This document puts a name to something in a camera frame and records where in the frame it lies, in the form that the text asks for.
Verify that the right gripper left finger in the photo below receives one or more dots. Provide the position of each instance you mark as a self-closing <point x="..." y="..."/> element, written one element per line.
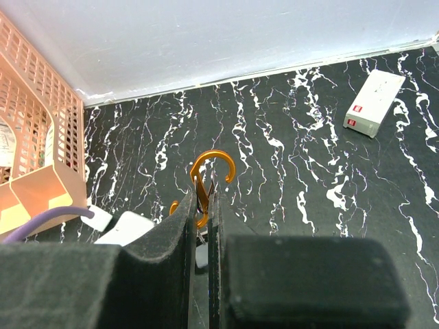
<point x="146" y="284"/>

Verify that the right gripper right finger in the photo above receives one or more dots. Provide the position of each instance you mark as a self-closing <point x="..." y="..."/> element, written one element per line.
<point x="258" y="281"/>

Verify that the silver key with black tag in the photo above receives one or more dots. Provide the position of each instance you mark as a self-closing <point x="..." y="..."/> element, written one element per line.
<point x="202" y="249"/>

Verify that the orange plastic file organizer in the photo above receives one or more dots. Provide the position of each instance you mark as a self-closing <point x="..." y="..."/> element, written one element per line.
<point x="46" y="119"/>

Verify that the small white red box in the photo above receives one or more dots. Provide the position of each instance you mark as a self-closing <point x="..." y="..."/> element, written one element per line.
<point x="373" y="101"/>

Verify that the white labelled packet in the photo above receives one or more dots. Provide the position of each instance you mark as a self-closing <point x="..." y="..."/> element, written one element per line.
<point x="7" y="145"/>

